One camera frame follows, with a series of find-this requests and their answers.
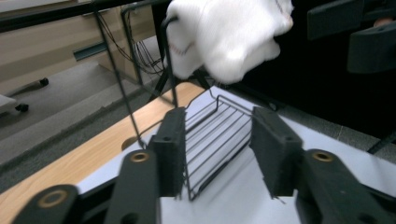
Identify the dark curtain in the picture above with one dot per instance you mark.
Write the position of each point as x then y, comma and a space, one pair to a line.
311, 93

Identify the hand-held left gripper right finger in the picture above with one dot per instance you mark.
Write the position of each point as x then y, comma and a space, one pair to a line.
275, 152

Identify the white foam mat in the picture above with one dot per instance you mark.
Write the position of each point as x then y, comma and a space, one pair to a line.
233, 202

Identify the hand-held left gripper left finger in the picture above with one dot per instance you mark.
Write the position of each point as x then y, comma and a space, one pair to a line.
169, 155

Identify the white cloth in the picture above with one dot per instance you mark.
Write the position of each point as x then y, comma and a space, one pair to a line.
230, 37

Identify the wooden desk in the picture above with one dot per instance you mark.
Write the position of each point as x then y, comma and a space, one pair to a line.
37, 46

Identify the chair base with casters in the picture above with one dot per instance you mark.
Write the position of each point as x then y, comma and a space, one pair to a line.
26, 88

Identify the black metal stand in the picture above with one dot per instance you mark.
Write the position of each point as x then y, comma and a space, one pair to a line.
162, 84

